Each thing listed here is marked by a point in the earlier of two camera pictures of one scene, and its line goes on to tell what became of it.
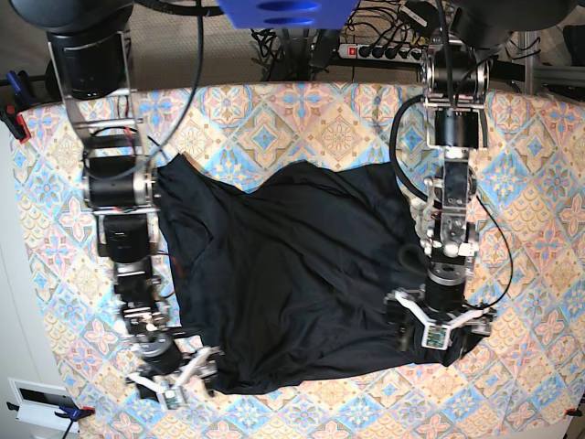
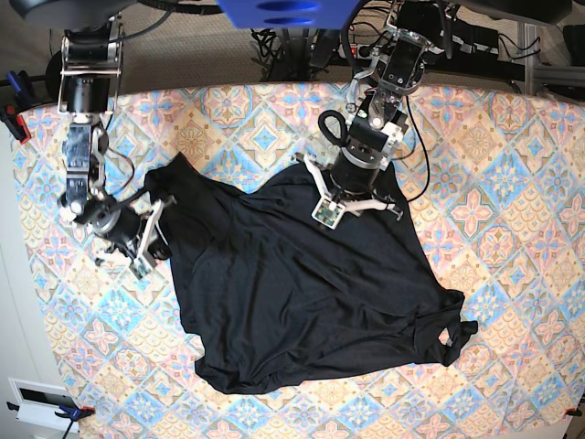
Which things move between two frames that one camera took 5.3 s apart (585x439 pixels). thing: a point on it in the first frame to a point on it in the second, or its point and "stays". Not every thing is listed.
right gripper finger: x=202 y=365 to x=145 y=259
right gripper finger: x=139 y=379 to x=111 y=249
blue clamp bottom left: x=70 y=413 stays
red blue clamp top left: x=22 y=99 stays
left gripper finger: x=435 y=335 to x=327 y=210
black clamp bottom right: x=572 y=412 stays
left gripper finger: x=480 y=323 to x=353 y=206
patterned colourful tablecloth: x=523 y=379 stays
